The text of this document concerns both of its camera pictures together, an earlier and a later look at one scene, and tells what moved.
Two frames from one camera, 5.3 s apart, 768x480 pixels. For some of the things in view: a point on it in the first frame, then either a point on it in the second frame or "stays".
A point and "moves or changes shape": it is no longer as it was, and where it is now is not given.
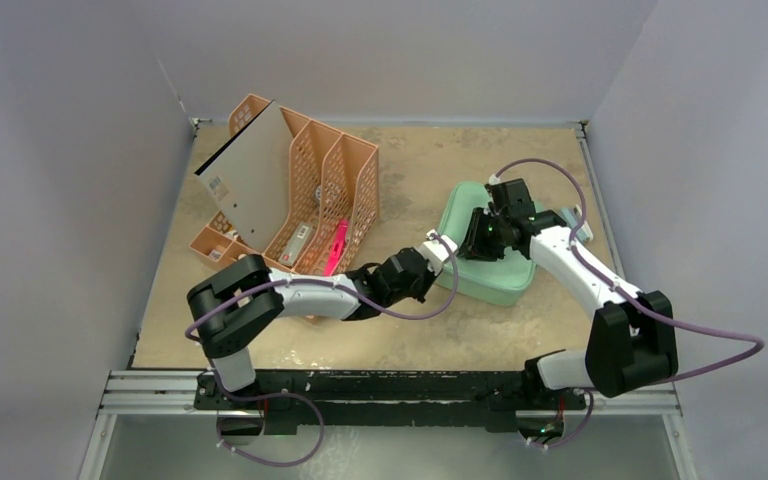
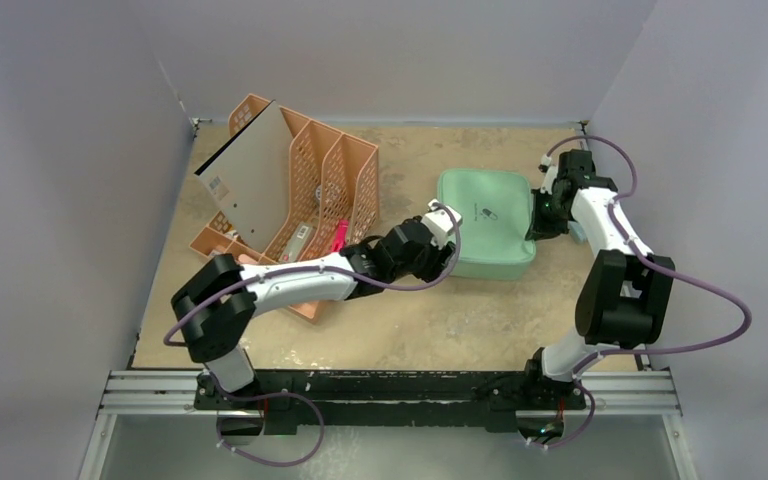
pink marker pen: (337, 248) stays
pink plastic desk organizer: (335, 177) stays
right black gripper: (513, 221) to (539, 221)
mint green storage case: (507, 281) moves or changes shape
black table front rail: (514, 400) stays
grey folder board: (247, 180) stays
